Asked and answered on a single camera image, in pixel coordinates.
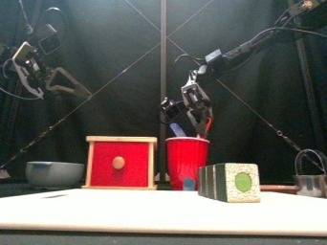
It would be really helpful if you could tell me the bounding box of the toy sushi piece green centre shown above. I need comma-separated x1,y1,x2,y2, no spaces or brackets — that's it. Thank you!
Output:
215,162,262,204

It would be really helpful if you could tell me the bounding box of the blue handled utensil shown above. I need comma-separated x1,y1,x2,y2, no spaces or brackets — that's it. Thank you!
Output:
169,122,189,139

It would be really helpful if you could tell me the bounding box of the grey bowl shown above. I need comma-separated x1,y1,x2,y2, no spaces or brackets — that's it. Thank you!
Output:
24,161,87,189

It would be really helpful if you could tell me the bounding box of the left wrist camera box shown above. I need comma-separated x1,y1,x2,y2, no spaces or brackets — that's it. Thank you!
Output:
38,24,65,56

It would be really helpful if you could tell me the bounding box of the brown wooden plate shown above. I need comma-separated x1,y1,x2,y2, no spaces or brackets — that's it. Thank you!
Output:
258,184,299,195

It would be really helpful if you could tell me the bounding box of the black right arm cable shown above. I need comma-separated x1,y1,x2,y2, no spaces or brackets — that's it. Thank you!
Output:
174,26,327,66

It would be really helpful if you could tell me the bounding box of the metal wire basket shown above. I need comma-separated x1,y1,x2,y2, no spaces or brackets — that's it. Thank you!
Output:
293,148,327,199

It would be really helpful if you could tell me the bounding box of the thin toy sushi slice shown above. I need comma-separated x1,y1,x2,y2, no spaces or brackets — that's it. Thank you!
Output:
197,166,209,197
205,165,218,200

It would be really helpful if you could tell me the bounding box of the orange handled toy knife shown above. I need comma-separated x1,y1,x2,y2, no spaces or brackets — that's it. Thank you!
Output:
205,116,214,134

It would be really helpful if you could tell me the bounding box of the diagonal brace wire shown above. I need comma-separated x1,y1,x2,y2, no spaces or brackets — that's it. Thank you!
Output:
0,0,217,170
123,0,327,175

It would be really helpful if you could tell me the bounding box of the vertical metal frame pole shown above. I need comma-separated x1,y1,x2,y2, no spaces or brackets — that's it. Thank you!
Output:
159,0,169,185

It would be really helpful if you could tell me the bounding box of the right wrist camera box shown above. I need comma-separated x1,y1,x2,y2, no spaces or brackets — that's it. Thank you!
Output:
159,97,190,123

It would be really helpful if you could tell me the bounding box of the red plastic cup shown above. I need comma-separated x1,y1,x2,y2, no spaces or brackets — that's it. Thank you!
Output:
165,136,211,191

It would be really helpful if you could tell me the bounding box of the white cutting board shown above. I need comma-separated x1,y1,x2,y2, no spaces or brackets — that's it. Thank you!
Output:
0,188,327,237

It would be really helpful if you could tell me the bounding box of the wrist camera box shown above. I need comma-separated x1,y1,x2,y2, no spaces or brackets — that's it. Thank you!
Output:
159,97,190,123
38,24,65,56

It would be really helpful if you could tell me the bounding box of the red wooden drawer box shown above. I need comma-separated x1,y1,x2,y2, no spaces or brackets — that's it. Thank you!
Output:
81,135,161,190

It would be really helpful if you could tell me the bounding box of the dark side frame post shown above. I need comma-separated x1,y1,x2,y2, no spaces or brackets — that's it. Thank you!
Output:
286,0,326,154

